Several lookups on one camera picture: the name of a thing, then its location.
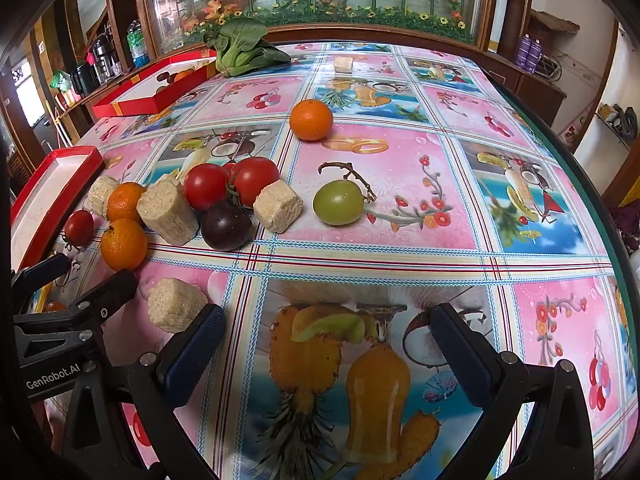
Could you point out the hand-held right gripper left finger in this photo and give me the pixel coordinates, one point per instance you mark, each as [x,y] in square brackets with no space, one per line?
[196,355]

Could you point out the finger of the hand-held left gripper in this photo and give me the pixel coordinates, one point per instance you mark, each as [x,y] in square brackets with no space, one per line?
[37,270]
[107,296]

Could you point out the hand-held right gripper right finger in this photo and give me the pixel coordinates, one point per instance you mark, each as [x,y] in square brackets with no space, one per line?
[460,360]

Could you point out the orange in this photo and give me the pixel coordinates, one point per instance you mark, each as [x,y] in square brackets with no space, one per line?
[123,245]
[183,76]
[310,119]
[125,202]

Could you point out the beige puffed rice cake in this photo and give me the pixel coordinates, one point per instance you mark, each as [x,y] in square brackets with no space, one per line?
[171,177]
[277,205]
[175,305]
[101,195]
[343,63]
[167,212]

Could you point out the small red tomato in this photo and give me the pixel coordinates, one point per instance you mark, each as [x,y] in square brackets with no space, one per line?
[78,227]

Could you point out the red gift box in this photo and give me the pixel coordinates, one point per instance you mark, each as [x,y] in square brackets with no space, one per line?
[50,195]

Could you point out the printed fruit tablecloth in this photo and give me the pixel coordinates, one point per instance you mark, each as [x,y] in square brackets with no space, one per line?
[400,270]

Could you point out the dark purple tomato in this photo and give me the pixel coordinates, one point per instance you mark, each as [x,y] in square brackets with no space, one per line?
[226,225]

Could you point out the black kettle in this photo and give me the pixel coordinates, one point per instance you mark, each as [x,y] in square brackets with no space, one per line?
[85,78]

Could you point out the green round fruit with stem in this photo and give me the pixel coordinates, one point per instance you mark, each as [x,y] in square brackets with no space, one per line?
[338,203]

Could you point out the large red box lid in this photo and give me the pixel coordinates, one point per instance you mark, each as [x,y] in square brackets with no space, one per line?
[145,92]

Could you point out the black thermos flask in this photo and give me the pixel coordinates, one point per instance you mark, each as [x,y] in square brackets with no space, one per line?
[103,53]

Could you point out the green plastic bottle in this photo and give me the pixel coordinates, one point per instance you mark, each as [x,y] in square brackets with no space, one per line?
[136,42]

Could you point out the green bok choy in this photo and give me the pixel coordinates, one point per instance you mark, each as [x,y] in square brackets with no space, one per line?
[240,52]

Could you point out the purple bottle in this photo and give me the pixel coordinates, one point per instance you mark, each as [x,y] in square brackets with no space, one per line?
[523,53]
[535,56]

